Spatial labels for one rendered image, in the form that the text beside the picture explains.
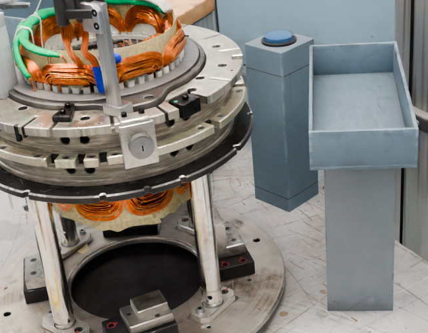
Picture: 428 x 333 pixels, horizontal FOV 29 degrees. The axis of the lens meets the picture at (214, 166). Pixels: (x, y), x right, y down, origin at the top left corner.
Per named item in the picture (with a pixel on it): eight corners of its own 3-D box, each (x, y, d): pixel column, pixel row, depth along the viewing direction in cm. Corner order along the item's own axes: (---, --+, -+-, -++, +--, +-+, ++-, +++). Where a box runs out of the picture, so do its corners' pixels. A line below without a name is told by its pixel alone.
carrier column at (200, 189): (199, 310, 102) (181, 160, 92) (209, 298, 104) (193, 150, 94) (216, 315, 101) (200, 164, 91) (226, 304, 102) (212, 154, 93)
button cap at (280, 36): (280, 46, 114) (279, 39, 113) (258, 41, 116) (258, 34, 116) (298, 37, 116) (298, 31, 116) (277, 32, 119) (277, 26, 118)
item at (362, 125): (411, 351, 95) (419, 128, 82) (316, 351, 97) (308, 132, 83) (392, 232, 117) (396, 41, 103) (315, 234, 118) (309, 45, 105)
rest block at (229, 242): (213, 260, 107) (210, 226, 105) (202, 238, 112) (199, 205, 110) (246, 253, 108) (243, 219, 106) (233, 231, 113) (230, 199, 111)
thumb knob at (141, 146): (129, 157, 82) (126, 135, 81) (154, 152, 83) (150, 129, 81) (132, 162, 81) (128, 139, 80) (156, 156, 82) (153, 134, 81)
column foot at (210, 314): (186, 318, 101) (185, 312, 100) (220, 289, 105) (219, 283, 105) (205, 326, 99) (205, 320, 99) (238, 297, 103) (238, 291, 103)
